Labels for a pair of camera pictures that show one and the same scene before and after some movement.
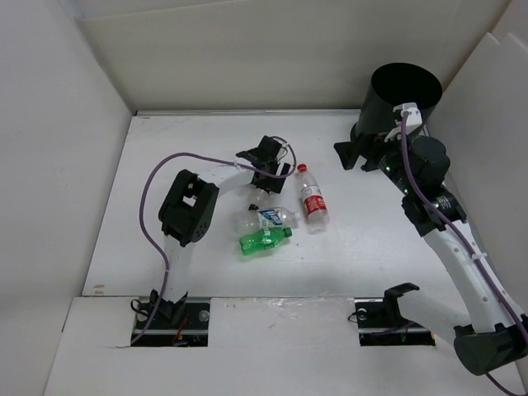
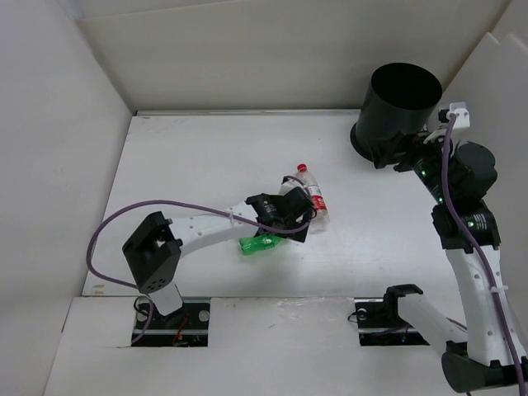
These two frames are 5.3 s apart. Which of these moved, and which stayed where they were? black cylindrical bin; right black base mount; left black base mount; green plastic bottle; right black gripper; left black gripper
Moved: right black gripper; left black gripper
Stayed: black cylindrical bin; right black base mount; left black base mount; green plastic bottle
